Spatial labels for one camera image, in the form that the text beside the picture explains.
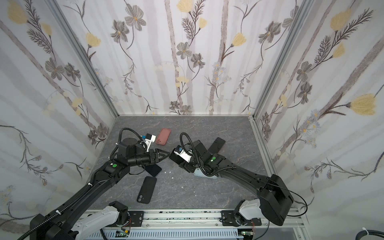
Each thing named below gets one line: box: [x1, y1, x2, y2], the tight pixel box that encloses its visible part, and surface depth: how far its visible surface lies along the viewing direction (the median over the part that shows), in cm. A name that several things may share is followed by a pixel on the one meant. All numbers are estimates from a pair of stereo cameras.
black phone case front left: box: [136, 176, 157, 205], surface depth 85 cm
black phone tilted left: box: [144, 164, 162, 177], surface depth 92 cm
